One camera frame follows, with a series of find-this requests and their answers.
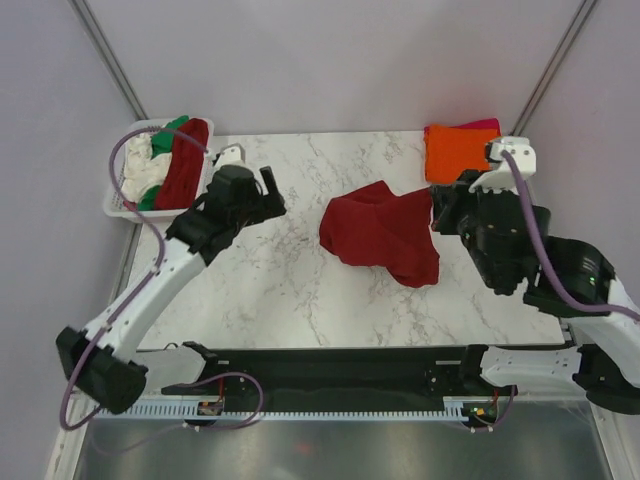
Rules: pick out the left aluminium frame post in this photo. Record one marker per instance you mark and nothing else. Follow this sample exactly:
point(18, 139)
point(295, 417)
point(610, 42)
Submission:
point(91, 26)

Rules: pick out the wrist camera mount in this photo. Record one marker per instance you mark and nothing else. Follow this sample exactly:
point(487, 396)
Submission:
point(233, 154)
point(507, 156)

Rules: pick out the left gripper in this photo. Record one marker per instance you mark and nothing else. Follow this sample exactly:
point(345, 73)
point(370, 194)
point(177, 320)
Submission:
point(269, 205)

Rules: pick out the white plastic basket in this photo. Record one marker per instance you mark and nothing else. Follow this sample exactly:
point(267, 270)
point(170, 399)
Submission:
point(113, 205)

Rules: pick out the white t-shirt in basket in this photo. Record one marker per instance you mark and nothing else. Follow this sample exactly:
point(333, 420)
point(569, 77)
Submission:
point(140, 171)

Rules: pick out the aluminium front rail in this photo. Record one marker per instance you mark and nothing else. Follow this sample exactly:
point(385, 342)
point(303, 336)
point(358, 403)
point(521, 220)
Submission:
point(591, 370)

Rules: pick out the white slotted cable duct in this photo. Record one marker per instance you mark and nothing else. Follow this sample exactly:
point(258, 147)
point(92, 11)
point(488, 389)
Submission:
point(182, 408)

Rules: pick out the dark red shirt in basket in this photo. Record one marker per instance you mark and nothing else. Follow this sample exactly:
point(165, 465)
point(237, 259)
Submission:
point(181, 183)

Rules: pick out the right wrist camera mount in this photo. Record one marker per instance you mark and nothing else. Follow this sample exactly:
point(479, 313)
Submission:
point(507, 156)

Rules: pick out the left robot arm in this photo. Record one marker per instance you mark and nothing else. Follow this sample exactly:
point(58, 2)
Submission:
point(150, 290)

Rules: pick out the green t-shirt in basket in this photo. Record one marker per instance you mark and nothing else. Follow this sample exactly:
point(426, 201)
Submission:
point(161, 143)

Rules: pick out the dark red t-shirt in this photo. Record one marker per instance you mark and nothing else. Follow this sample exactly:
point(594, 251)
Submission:
point(373, 227)

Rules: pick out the right aluminium frame post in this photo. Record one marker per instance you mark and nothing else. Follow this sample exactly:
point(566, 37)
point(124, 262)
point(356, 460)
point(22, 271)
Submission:
point(567, 42)

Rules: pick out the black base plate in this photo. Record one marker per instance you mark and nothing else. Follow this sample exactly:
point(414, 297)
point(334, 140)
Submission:
point(345, 379)

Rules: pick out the folded pink t-shirt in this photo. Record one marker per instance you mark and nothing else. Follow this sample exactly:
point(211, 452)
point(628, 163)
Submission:
point(482, 124)

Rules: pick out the folded orange t-shirt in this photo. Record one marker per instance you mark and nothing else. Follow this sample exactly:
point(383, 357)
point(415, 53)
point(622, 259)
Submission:
point(450, 152)

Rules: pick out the aluminium frame post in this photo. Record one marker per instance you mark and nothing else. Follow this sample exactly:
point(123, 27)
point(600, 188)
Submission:
point(91, 26)
point(567, 42)

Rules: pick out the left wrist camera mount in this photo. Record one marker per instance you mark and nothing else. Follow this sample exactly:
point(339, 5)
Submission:
point(233, 154)

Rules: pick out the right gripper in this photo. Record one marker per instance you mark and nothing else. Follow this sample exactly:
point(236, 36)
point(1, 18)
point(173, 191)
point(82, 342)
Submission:
point(448, 198)

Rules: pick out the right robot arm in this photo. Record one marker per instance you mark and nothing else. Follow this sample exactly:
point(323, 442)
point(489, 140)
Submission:
point(611, 324)

